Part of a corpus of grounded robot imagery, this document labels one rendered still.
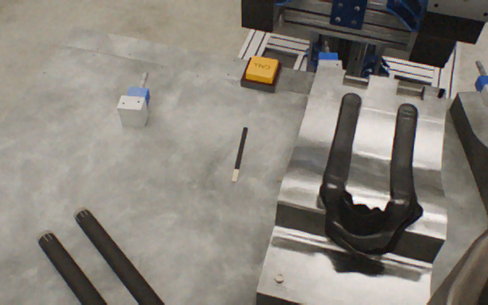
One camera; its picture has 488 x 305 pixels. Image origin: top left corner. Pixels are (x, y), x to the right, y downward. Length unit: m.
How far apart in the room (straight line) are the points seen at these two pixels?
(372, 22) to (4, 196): 0.98
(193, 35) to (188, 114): 1.46
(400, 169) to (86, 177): 0.60
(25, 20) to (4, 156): 1.76
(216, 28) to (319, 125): 1.66
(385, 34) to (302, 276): 0.82
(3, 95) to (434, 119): 1.90
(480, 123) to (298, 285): 0.51
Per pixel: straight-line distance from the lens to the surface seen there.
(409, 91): 1.11
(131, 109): 1.07
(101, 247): 0.91
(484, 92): 1.16
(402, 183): 0.91
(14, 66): 2.61
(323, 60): 1.16
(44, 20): 2.81
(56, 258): 0.93
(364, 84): 1.10
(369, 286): 0.86
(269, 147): 1.05
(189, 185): 1.00
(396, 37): 1.47
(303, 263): 0.85
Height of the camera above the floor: 1.63
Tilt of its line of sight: 53 degrees down
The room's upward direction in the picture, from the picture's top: straight up
